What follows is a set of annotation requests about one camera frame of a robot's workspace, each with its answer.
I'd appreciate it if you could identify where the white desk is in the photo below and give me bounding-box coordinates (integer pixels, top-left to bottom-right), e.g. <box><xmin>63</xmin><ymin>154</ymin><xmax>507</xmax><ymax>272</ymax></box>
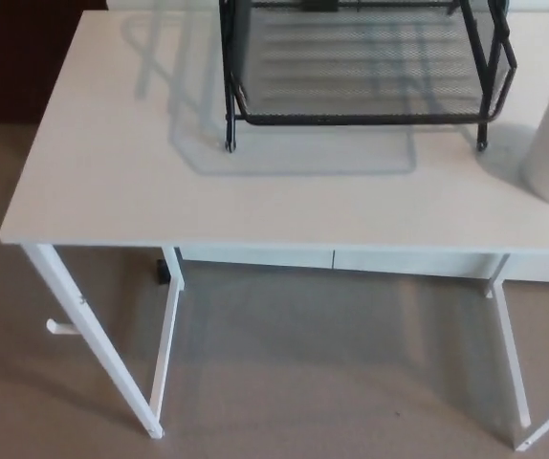
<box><xmin>0</xmin><ymin>9</ymin><xmax>549</xmax><ymax>444</ymax></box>

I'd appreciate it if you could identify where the black mesh file tray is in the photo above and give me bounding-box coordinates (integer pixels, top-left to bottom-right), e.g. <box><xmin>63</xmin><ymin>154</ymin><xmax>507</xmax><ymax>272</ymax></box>
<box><xmin>219</xmin><ymin>0</ymin><xmax>519</xmax><ymax>155</ymax></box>

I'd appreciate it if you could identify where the white desk leg hook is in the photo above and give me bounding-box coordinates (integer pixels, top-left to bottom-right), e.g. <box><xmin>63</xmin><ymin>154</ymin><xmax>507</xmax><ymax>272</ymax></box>
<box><xmin>45</xmin><ymin>318</ymin><xmax>82</xmax><ymax>342</ymax></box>

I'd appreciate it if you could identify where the low white cabinet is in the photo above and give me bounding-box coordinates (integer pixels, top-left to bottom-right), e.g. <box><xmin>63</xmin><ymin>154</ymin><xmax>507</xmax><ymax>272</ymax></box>
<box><xmin>105</xmin><ymin>0</ymin><xmax>549</xmax><ymax>284</ymax></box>

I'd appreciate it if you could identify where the dark brown cabinet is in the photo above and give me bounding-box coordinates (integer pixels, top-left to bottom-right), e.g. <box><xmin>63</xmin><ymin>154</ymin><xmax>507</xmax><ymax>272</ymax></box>
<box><xmin>0</xmin><ymin>0</ymin><xmax>109</xmax><ymax>125</ymax></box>

